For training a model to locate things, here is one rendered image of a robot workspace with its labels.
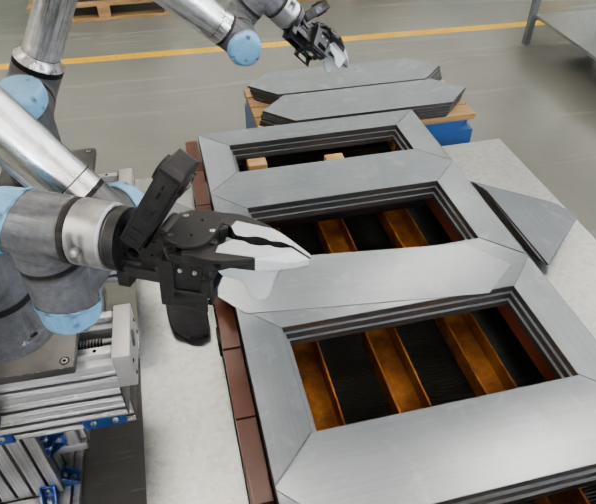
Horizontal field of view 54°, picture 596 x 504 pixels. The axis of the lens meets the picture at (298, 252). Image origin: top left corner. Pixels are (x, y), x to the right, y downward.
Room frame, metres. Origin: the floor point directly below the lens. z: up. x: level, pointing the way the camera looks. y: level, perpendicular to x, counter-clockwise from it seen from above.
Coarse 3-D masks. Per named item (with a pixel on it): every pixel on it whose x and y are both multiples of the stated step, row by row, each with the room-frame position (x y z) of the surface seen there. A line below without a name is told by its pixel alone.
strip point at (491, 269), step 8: (472, 248) 1.12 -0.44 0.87; (472, 256) 1.09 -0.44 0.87; (480, 256) 1.09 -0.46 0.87; (488, 256) 1.09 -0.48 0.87; (480, 264) 1.06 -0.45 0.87; (488, 264) 1.06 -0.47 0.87; (496, 264) 1.06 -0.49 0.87; (504, 264) 1.06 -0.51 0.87; (480, 272) 1.03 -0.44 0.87; (488, 272) 1.03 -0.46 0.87; (496, 272) 1.03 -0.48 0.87; (504, 272) 1.03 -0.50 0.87; (488, 280) 1.00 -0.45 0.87; (496, 280) 1.00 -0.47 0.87; (488, 288) 0.98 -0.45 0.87
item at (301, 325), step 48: (240, 144) 1.62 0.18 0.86; (288, 144) 1.65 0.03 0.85; (336, 144) 1.68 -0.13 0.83; (384, 192) 1.38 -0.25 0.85; (432, 192) 1.41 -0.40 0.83; (480, 240) 1.15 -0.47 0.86; (240, 336) 0.87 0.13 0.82; (288, 336) 0.85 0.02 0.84; (336, 336) 0.87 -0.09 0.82; (528, 336) 0.87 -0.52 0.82; (576, 480) 0.52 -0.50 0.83
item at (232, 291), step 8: (224, 280) 1.00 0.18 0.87; (232, 280) 1.00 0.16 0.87; (224, 288) 0.98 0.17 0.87; (232, 288) 0.98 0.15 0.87; (240, 288) 0.98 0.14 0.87; (224, 296) 0.95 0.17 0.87; (232, 296) 0.95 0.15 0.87; (240, 296) 0.95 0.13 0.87; (232, 304) 0.92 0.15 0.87; (240, 304) 0.92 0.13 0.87
